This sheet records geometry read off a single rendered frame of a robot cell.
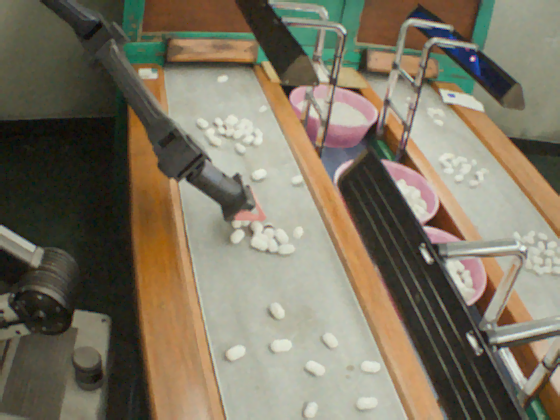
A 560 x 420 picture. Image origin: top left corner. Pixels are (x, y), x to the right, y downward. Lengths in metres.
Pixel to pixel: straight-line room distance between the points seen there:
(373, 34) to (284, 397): 1.46
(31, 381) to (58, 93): 1.95
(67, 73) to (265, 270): 1.97
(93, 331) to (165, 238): 0.34
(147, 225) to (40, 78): 1.86
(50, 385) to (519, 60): 3.09
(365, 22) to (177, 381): 1.50
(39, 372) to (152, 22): 1.17
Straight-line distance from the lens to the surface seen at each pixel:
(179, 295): 1.10
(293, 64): 1.21
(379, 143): 1.80
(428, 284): 0.71
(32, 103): 3.07
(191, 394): 0.95
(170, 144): 1.17
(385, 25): 2.15
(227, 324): 1.09
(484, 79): 1.55
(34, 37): 2.92
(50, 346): 1.39
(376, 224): 0.82
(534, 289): 1.42
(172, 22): 1.97
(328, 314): 1.15
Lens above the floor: 1.53
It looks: 35 degrees down
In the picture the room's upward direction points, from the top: 11 degrees clockwise
